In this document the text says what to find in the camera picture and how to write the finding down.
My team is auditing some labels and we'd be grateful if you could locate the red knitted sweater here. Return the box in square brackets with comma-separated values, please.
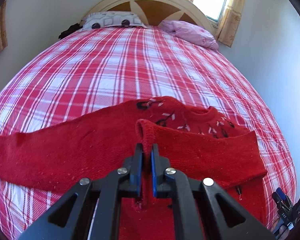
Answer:
[0, 96, 266, 239]

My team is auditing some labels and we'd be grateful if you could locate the red white plaid bedspread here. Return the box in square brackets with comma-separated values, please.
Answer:
[0, 28, 296, 227]

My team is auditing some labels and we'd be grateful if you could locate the pink pillow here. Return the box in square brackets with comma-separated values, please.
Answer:
[158, 20, 219, 51]

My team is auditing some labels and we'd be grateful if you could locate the black cloth beside pillow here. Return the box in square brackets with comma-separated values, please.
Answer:
[58, 23, 82, 40]

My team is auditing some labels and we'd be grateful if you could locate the white patterned pillow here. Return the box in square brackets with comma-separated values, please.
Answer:
[81, 11, 147, 30]

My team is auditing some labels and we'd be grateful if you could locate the beige curtain right of headboard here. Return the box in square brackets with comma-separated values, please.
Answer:
[216, 0, 245, 47]

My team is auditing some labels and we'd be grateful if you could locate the cream wooden headboard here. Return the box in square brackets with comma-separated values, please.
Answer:
[87, 0, 216, 35]

